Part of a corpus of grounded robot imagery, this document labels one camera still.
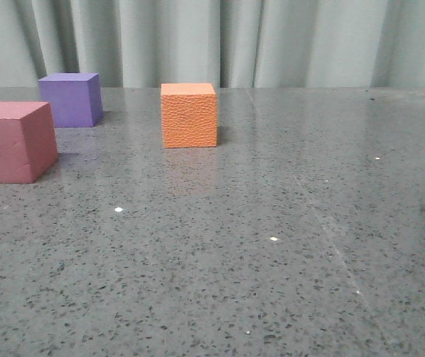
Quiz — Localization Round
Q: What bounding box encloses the orange foam cube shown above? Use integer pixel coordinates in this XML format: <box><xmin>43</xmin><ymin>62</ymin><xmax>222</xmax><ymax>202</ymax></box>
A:
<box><xmin>161</xmin><ymin>83</ymin><xmax>218</xmax><ymax>148</ymax></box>

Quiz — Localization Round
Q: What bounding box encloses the purple foam cube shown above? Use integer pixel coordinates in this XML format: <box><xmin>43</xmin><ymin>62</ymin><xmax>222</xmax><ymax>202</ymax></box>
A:
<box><xmin>38</xmin><ymin>73</ymin><xmax>103</xmax><ymax>128</ymax></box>

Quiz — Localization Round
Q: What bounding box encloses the grey pleated curtain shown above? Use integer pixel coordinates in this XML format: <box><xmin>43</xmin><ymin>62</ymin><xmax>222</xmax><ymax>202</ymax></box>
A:
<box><xmin>0</xmin><ymin>1</ymin><xmax>425</xmax><ymax>88</ymax></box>

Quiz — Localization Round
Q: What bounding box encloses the pink foam cube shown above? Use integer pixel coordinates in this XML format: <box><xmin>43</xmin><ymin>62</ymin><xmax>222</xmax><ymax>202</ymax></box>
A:
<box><xmin>0</xmin><ymin>101</ymin><xmax>58</xmax><ymax>184</ymax></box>

